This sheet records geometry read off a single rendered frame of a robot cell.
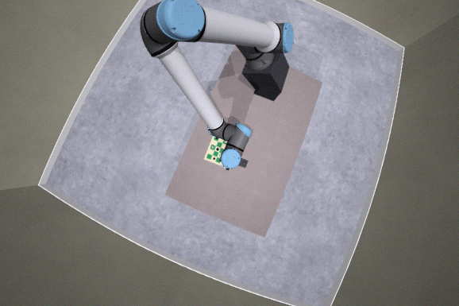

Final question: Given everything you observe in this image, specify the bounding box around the green and cream chessboard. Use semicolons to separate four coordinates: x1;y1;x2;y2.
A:
204;137;227;165

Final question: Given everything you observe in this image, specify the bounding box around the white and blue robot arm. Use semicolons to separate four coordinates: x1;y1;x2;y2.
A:
140;0;294;168

